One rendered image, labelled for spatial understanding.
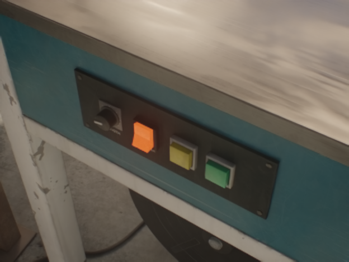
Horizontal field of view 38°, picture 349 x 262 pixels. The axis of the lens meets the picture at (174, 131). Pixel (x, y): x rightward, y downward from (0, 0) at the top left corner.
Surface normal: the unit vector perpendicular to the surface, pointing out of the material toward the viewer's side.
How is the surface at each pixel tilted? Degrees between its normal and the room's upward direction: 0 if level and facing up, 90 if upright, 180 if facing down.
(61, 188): 90
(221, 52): 0
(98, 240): 0
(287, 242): 90
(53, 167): 90
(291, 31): 0
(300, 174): 90
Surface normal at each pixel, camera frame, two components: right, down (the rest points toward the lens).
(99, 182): 0.00, -0.71
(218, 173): -0.56, 0.59
